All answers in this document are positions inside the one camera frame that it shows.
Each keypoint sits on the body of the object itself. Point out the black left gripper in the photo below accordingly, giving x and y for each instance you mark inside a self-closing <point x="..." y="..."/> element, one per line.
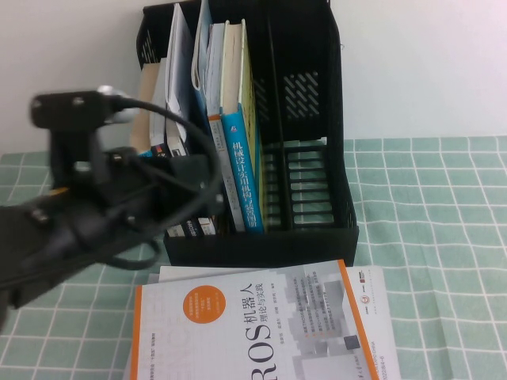
<point x="158" y="190"/>

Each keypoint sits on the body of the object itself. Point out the yellow book with blue spine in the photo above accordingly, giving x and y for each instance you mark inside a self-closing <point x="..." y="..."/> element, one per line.
<point x="241" y="166"/>

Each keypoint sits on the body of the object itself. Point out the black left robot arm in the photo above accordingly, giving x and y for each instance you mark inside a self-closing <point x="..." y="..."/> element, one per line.
<point x="35" y="253"/>

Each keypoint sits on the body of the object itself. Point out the black and white spine book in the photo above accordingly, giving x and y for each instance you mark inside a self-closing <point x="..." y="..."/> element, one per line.
<point x="174" y="138"/>

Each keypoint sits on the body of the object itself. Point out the white book with orange stripe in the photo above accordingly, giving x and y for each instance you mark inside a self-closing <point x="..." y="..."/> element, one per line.
<point x="216" y="130"/>

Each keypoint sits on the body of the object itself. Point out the cyan spine book, beige pages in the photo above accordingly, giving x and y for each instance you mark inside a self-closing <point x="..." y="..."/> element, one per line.
<point x="144" y="99"/>

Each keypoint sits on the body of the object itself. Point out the white orange ROS robot book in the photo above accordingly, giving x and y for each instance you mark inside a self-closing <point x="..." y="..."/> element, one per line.
<point x="237" y="316"/>

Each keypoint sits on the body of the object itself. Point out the black plastic book holder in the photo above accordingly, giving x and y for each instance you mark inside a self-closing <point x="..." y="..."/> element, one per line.
<point x="309" y="245"/>

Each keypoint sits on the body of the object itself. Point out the thin white paper booklet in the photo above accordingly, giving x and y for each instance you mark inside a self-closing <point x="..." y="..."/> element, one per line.
<point x="178" y="59"/>

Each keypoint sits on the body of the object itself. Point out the thin blue cover booklet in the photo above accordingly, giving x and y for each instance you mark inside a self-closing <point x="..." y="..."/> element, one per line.
<point x="202" y="39"/>

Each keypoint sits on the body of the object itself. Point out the white brochure with logos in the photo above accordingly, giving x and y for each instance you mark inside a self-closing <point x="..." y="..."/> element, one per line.
<point x="376" y="285"/>

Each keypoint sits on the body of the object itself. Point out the green checked tablecloth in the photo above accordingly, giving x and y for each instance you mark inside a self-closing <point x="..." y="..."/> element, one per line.
<point x="435" y="237"/>

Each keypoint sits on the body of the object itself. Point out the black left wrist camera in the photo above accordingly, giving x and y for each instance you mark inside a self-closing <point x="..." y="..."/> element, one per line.
<point x="67" y="107"/>

